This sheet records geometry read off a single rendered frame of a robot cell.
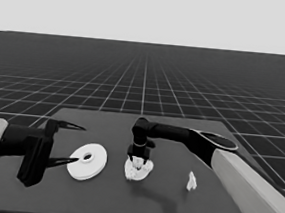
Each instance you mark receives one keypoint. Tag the large thick white disc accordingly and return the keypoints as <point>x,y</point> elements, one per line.
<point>93,165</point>

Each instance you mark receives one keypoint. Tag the small white T-shaped piece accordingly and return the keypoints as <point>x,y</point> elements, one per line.
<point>191,182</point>

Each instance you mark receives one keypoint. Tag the white round carrier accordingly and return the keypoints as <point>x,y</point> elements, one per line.
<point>142,175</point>

